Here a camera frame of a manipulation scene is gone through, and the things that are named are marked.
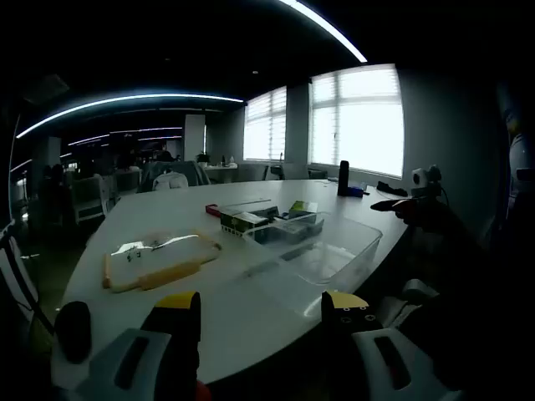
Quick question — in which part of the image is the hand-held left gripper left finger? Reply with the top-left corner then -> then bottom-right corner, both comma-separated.
81,291 -> 202,401

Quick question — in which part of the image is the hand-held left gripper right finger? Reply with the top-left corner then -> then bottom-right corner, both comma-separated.
320,290 -> 461,401

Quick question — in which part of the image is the clear plastic storage box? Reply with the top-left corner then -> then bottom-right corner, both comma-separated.
244,211 -> 384,290

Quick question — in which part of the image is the white printed medicine box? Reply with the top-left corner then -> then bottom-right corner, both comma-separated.
233,200 -> 325,246

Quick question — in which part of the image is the clear plastic box lid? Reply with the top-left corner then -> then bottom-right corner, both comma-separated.
194,245 -> 331,321

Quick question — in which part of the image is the black cloth bundle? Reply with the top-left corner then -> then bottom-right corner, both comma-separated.
375,180 -> 409,197

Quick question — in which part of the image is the black bottle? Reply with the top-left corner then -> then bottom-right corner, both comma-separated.
337,160 -> 351,197

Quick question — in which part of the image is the white low chair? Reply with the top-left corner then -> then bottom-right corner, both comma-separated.
375,277 -> 440,331

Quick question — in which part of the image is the window with blinds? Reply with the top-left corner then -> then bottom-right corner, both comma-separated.
308,64 -> 405,179
243,85 -> 288,162

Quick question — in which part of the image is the person's black clothing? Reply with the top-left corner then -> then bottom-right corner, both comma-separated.
400,200 -> 535,401

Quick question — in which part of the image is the white worn chest device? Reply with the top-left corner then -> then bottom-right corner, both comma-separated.
507,132 -> 535,185

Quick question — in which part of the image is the clear yellow-trimmed zip pouch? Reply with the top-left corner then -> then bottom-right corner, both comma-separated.
102,227 -> 225,293

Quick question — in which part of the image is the clear plastic ruler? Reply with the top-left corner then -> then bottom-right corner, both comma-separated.
219,196 -> 273,209

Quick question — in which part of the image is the ceiling light strip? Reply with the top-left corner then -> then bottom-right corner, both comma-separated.
278,0 -> 369,63
16,94 -> 246,139

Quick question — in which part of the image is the white mesh office chair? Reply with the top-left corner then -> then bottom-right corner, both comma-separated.
70,175 -> 105,222

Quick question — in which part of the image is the white backpack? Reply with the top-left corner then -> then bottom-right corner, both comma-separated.
152,170 -> 189,191

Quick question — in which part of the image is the grey jacket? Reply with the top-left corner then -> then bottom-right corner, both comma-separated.
140,160 -> 210,194

